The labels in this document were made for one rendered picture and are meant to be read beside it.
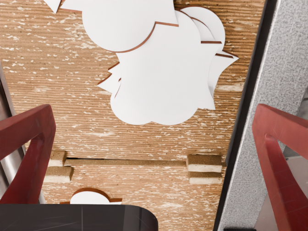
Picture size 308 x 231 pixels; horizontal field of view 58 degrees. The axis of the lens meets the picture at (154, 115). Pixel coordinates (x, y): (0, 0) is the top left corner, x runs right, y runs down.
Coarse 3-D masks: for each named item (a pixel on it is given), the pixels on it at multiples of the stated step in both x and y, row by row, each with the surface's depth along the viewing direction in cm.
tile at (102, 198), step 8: (80, 192) 53; (88, 192) 53; (96, 192) 53; (104, 192) 54; (72, 200) 54; (80, 200) 54; (88, 200) 54; (96, 200) 54; (104, 200) 54; (112, 200) 55; (120, 200) 55
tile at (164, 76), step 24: (192, 24) 30; (144, 48) 31; (168, 48) 31; (192, 48) 31; (216, 48) 31; (144, 72) 33; (168, 72) 33; (192, 72) 33; (120, 96) 35; (144, 96) 35; (168, 96) 35; (192, 96) 35; (168, 120) 37
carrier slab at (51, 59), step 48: (0, 0) 34; (192, 0) 34; (240, 0) 34; (0, 48) 38; (48, 48) 38; (96, 48) 38; (240, 48) 38; (48, 96) 42; (96, 96) 42; (240, 96) 42; (96, 144) 47; (144, 144) 47; (192, 144) 47
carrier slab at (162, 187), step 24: (72, 168) 51; (96, 168) 51; (120, 168) 50; (144, 168) 50; (168, 168) 50; (48, 192) 54; (72, 192) 54; (120, 192) 54; (144, 192) 54; (168, 192) 54; (192, 192) 54; (216, 192) 54; (168, 216) 58; (192, 216) 58
